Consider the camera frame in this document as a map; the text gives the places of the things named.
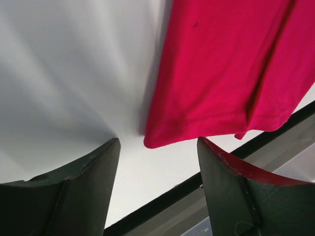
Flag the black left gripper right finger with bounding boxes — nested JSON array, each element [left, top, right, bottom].
[[197, 137, 315, 236]]

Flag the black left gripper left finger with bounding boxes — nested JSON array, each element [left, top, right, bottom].
[[0, 138, 121, 236]]

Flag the red t-shirt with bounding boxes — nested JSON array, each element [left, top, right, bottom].
[[144, 0, 315, 148]]

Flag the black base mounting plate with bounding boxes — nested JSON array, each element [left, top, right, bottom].
[[104, 103, 315, 236]]

